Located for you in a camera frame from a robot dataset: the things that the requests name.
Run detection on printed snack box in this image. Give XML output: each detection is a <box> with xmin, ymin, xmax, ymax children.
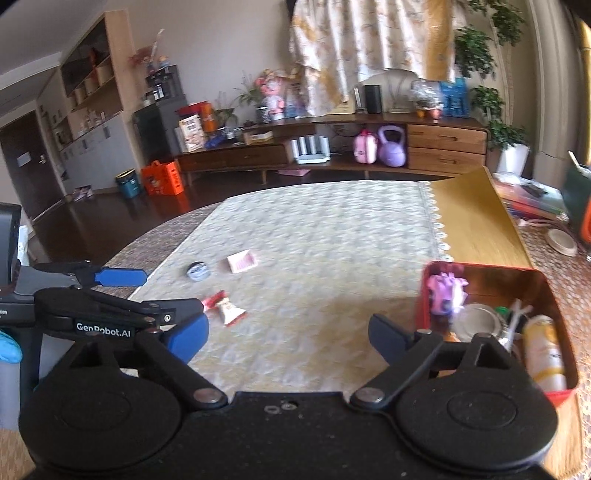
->
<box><xmin>178</xmin><ymin>115</ymin><xmax>206</xmax><ymax>153</ymax></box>

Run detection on yellow white plastic bottle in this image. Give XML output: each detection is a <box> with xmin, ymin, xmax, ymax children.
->
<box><xmin>522</xmin><ymin>315</ymin><xmax>568</xmax><ymax>393</ymax></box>

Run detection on clear bag of fruit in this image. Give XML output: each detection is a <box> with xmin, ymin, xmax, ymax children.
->
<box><xmin>409</xmin><ymin>79</ymin><xmax>443</xmax><ymax>119</ymax></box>

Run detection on white router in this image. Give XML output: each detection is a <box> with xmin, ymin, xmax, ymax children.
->
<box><xmin>290</xmin><ymin>135</ymin><xmax>332</xmax><ymax>165</ymax></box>

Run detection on stack of books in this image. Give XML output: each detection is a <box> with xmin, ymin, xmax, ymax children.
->
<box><xmin>493</xmin><ymin>173</ymin><xmax>572</xmax><ymax>223</ymax></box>

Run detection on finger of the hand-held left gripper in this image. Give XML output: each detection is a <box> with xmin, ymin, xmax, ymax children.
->
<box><xmin>34</xmin><ymin>261</ymin><xmax>149</xmax><ymax>288</ymax></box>
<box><xmin>92</xmin><ymin>295</ymin><xmax>204</xmax><ymax>326</ymax></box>

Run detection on wooden wall cabinet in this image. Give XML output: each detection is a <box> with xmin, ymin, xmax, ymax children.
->
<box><xmin>39</xmin><ymin>9</ymin><xmax>144</xmax><ymax>195</ymax></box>

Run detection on tall green potted tree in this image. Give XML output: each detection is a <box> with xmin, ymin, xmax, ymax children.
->
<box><xmin>455</xmin><ymin>0</ymin><xmax>532</xmax><ymax>151</ymax></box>

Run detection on white round dish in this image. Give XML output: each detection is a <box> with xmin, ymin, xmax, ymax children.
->
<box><xmin>546</xmin><ymin>228</ymin><xmax>579</xmax><ymax>257</ymax></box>

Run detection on pink doll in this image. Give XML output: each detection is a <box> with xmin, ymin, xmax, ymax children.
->
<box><xmin>255</xmin><ymin>69</ymin><xmax>289</xmax><ymax>121</ymax></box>

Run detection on pink toy case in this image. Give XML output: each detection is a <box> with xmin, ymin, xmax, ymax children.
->
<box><xmin>353</xmin><ymin>129</ymin><xmax>380</xmax><ymax>164</ymax></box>

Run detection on orange gift bag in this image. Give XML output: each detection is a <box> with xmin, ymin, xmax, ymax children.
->
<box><xmin>141</xmin><ymin>160</ymin><xmax>184</xmax><ymax>197</ymax></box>

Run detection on floral cover cloth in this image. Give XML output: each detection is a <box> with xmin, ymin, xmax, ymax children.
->
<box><xmin>287</xmin><ymin>0</ymin><xmax>468</xmax><ymax>117</ymax></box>

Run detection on teal bucket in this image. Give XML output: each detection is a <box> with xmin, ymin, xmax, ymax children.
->
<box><xmin>115</xmin><ymin>170</ymin><xmax>141</xmax><ymax>199</ymax></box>

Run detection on purple kettlebell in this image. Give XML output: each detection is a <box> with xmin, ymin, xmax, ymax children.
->
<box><xmin>378</xmin><ymin>126</ymin><xmax>408</xmax><ymax>168</ymax></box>

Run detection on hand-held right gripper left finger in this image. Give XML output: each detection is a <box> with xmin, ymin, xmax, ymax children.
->
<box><xmin>69</xmin><ymin>315</ymin><xmax>227</xmax><ymax>411</ymax></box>

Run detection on small plant in dark pot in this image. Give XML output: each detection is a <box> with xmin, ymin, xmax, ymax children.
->
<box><xmin>233</xmin><ymin>71</ymin><xmax>273</xmax><ymax>125</ymax></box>

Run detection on wooden media cabinet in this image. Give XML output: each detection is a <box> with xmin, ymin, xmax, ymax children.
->
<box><xmin>176</xmin><ymin>115</ymin><xmax>490</xmax><ymax>182</ymax></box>

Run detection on black fridge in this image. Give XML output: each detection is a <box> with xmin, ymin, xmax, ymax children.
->
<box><xmin>133</xmin><ymin>95</ymin><xmax>189</xmax><ymax>164</ymax></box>

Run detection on pink ribbed soap dish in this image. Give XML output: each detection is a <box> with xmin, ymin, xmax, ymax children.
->
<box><xmin>226</xmin><ymin>250</ymin><xmax>259</xmax><ymax>274</ymax></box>

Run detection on dark green container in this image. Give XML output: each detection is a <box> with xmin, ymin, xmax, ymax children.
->
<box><xmin>561</xmin><ymin>151</ymin><xmax>591</xmax><ymax>245</ymax></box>

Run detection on purple spiky toy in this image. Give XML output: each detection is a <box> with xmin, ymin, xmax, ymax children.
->
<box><xmin>426</xmin><ymin>271</ymin><xmax>469</xmax><ymax>315</ymax></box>

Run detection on round metal lid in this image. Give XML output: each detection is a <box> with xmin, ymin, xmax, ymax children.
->
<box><xmin>450</xmin><ymin>303</ymin><xmax>506</xmax><ymax>343</ymax></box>

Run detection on dark wooden door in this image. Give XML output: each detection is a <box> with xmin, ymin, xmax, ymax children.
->
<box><xmin>0</xmin><ymin>110</ymin><xmax>65</xmax><ymax>221</ymax></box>

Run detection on red tin box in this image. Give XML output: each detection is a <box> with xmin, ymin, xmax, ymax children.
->
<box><xmin>414</xmin><ymin>261</ymin><xmax>579</xmax><ymax>408</ymax></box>

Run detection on blue picture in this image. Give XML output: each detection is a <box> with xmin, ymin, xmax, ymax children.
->
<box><xmin>438</xmin><ymin>78</ymin><xmax>472</xmax><ymax>117</ymax></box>

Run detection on white plant pot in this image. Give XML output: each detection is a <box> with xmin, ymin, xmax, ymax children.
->
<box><xmin>498</xmin><ymin>143</ymin><xmax>531</xmax><ymax>177</ymax></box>

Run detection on red orange carton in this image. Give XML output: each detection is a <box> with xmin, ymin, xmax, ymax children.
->
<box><xmin>179</xmin><ymin>102</ymin><xmax>218</xmax><ymax>134</ymax></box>

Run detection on person's left hand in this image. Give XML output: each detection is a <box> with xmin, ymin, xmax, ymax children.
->
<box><xmin>0</xmin><ymin>329</ymin><xmax>23</xmax><ymax>364</ymax></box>

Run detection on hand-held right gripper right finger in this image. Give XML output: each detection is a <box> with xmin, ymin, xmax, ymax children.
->
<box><xmin>351</xmin><ymin>314</ymin><xmax>518</xmax><ymax>411</ymax></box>

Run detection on white plastic piece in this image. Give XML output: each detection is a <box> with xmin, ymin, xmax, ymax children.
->
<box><xmin>499</xmin><ymin>299</ymin><xmax>532</xmax><ymax>347</ymax></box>

